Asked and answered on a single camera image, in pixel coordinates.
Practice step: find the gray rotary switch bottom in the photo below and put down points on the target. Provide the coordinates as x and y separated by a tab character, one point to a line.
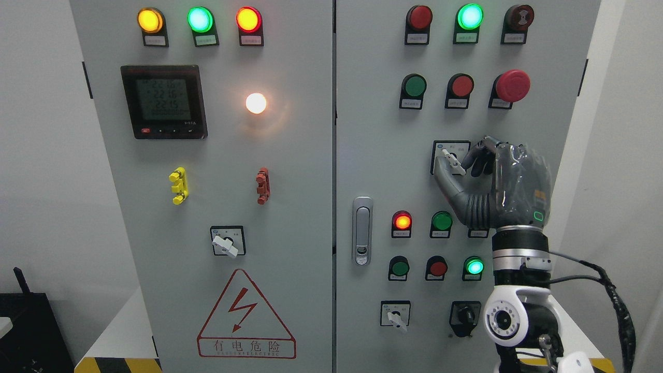
395	313

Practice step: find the gray rotary switch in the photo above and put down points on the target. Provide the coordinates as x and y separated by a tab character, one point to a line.
395	313
453	153

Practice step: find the green indicator light top left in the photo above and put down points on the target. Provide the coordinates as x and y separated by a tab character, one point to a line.
202	23

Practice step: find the gray electrical cabinet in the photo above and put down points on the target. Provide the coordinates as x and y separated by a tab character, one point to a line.
332	131

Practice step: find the red emergency stop button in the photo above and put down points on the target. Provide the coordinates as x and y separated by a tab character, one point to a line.
508	88

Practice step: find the green push button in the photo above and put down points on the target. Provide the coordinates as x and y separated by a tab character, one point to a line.
398	268
413	88

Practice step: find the red push button upper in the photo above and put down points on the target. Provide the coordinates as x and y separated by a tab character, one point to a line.
459	89

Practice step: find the red electric hazard warning sticker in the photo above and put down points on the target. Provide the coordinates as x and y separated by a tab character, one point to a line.
243	324

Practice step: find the silver door latch handle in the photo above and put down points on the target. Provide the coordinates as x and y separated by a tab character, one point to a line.
361	230

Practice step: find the lit green indicator lower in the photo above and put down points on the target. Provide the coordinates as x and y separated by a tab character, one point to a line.
473	269

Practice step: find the yellow terminal connector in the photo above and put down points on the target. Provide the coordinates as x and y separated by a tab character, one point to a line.
179	185

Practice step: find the dark red indicator top right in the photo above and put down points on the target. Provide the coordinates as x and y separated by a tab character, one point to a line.
417	24

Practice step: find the green push button lower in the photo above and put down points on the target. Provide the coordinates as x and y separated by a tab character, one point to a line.
398	268

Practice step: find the red push button lower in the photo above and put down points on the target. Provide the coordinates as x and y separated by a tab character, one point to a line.
436	268

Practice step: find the green push button upper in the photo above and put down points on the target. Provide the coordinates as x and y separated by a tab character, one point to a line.
413	88

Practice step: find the red indicator light top left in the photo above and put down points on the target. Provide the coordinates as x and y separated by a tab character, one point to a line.
250	26

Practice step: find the white glowing indicator light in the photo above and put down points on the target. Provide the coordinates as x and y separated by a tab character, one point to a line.
256	103

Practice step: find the green indicator light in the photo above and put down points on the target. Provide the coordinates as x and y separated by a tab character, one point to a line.
202	23
468	20

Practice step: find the green indicator light top right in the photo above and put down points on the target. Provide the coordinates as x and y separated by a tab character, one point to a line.
468	20

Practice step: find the black digital power meter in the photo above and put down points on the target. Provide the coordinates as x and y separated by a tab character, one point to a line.
165	101

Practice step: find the red push button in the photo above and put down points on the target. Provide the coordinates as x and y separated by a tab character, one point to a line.
459	89
436	268

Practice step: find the gray rotary switch left door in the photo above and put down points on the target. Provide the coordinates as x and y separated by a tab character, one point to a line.
228	241

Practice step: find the lit red indicator middle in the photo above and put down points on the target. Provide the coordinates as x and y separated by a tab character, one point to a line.
401	224

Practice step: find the black key selector switch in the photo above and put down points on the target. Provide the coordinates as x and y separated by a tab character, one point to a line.
464	317

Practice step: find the dark red buzzer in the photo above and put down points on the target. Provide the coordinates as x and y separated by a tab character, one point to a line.
516	23

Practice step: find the yellow indicator light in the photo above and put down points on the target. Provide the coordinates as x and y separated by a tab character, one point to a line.
153	27

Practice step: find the green indicator middle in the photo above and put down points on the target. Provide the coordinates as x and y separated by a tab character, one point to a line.
441	224

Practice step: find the black device with antenna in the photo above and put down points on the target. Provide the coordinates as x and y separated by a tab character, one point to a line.
34	343

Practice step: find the red terminal connector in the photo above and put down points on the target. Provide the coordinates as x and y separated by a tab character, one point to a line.
263	185

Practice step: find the gray robotic right hand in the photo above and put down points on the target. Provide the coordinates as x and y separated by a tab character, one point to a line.
520	188

